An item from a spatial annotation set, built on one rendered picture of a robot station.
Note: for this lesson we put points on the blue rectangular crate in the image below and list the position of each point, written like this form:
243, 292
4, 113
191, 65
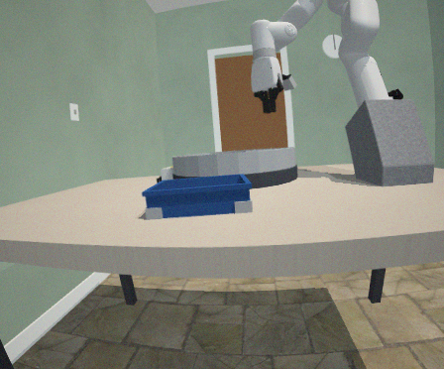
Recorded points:
198, 197

